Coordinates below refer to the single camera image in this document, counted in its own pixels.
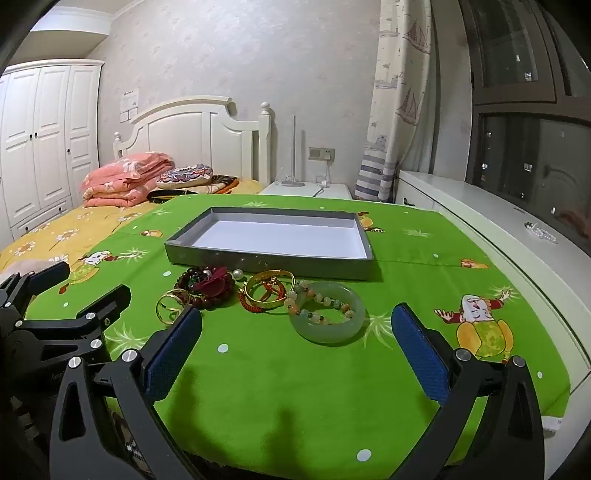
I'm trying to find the dark red bead bracelet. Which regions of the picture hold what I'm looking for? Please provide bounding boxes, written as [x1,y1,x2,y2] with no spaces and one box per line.
[174,267,234,311]

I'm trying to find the grey cardboard box tray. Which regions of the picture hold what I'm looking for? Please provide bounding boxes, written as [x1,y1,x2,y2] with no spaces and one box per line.
[164,207,374,281]

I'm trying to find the white nightstand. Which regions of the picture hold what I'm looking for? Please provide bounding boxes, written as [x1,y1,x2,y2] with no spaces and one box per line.
[259,181,354,200]

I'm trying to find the patterned round pillow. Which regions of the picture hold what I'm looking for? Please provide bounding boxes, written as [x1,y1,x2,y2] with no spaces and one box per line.
[156,165,214,190]

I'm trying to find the white power cable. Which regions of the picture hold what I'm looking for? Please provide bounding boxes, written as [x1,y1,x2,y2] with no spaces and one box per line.
[314,152,334,197]

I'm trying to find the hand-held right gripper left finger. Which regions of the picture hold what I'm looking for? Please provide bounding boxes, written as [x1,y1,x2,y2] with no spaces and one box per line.
[48,305,204,480]

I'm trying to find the white wardrobe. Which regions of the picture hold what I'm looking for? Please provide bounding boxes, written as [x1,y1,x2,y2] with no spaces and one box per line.
[0,59,106,241]

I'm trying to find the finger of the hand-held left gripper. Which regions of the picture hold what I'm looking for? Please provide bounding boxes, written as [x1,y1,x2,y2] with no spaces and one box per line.
[9,284,132,370]
[0,261,71,324]

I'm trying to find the pastel bead bracelet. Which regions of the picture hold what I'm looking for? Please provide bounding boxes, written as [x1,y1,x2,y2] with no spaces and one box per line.
[285,280,356,326]

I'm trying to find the red cord bracelet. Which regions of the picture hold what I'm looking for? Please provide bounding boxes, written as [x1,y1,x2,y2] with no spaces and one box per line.
[238,281,288,315]

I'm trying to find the metal lamp stand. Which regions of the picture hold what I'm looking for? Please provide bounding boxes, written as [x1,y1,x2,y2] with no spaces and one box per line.
[281,115,306,189]

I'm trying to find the orange and black folded blanket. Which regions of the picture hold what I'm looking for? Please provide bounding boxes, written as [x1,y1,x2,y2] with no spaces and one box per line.
[147,174,242,204]

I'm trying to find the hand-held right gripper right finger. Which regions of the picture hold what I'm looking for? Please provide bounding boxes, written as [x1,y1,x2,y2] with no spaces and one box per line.
[391,302,546,480]

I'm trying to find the pale green jade bangle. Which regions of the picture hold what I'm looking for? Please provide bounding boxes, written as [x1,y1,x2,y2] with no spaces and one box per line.
[288,281,366,344]

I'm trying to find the clear crystal bead bracelet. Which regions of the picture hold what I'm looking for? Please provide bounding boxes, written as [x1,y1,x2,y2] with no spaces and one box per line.
[524,222,558,244]

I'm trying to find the red flower hair tie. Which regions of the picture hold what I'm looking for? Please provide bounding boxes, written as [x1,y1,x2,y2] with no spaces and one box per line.
[189,268,236,296]

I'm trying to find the white window bench cabinet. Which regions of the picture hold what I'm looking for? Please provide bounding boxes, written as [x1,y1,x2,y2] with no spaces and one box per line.
[394,168,591,435]

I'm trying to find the green printed cloth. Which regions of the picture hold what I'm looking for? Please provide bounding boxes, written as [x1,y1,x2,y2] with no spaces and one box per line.
[25,194,573,467]

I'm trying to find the thin gold bangle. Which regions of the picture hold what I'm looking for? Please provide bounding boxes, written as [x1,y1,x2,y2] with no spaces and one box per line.
[156,289,191,326]

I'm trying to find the wide gold bangle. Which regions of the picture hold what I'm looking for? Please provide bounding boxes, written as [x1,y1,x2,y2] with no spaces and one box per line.
[245,270,296,311]

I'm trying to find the printed curtain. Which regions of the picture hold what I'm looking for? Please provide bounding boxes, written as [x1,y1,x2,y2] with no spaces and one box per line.
[353,0,439,204]

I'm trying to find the pink folded quilt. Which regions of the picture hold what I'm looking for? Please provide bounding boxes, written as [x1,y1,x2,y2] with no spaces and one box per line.
[80,151,176,208]

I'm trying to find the yellow floral bed sheet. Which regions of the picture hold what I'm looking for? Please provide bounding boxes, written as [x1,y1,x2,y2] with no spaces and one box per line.
[0,178,264,278]

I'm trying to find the white bed headboard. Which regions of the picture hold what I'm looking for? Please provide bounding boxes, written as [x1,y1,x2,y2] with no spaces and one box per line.
[113,96,273,185]

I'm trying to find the dark framed window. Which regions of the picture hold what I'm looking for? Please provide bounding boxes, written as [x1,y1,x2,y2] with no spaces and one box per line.
[431,0,591,257]

